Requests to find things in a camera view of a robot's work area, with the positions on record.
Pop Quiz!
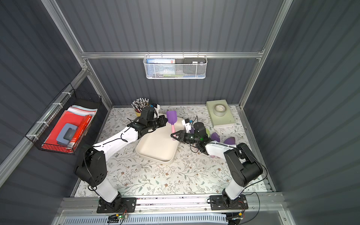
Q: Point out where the purple round shovel pink handle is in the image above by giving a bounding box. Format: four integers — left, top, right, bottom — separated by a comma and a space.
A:
166, 111, 177, 134

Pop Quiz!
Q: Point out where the green shovel wooden handle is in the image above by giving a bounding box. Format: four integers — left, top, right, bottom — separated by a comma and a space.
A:
206, 128, 211, 137

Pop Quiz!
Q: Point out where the purple pointed shovel pink handle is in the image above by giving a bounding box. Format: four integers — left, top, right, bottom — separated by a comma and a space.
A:
211, 132, 220, 143

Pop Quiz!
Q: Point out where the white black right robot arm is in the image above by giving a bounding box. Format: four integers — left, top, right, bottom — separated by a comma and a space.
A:
171, 122, 263, 204

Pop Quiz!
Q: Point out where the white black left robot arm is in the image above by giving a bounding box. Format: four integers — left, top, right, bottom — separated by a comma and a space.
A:
74, 104, 168, 203

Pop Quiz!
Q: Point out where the cream plastic storage tray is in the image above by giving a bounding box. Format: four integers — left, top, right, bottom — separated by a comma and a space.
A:
136, 123, 180, 165

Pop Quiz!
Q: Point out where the pale green box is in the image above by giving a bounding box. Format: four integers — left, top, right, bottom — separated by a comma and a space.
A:
206, 99, 235, 128

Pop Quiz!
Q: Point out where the blue box in basket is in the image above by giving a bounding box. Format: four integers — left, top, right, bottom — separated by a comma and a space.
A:
144, 59, 176, 77

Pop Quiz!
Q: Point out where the red stapler box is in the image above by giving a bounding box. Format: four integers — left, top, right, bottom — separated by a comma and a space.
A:
67, 115, 92, 150

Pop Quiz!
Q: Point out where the bundle of pencils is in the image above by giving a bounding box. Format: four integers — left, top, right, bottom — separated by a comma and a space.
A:
131, 98, 150, 113

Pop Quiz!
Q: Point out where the white tape roll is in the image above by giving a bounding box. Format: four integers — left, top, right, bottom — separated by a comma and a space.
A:
213, 104, 227, 117

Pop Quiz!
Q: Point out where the floral table mat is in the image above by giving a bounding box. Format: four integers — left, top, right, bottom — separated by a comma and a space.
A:
74, 105, 271, 197

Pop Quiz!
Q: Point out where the black device in basket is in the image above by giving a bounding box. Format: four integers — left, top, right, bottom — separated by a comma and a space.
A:
183, 58, 207, 76

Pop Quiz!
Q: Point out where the red folder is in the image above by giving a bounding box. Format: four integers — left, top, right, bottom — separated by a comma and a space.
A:
44, 111, 85, 145

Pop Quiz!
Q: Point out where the grey blue hole punch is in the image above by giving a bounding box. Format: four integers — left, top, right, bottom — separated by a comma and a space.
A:
56, 123, 78, 146

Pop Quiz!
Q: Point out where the white vented panel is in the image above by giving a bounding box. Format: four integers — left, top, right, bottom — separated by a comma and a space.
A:
62, 213, 228, 225

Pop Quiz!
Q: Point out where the small green circuit board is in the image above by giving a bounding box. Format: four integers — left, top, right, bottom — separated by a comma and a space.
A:
107, 214, 128, 225

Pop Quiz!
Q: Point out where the white wire wall basket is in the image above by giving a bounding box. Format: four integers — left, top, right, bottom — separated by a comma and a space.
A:
143, 55, 208, 79

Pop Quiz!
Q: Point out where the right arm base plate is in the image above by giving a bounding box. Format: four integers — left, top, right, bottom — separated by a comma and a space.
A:
207, 195, 248, 211

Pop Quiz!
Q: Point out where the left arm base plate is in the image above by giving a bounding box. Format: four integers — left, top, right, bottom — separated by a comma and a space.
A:
97, 197, 137, 214

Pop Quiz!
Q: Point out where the black wire side basket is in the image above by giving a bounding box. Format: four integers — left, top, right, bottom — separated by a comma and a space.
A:
26, 89, 102, 155

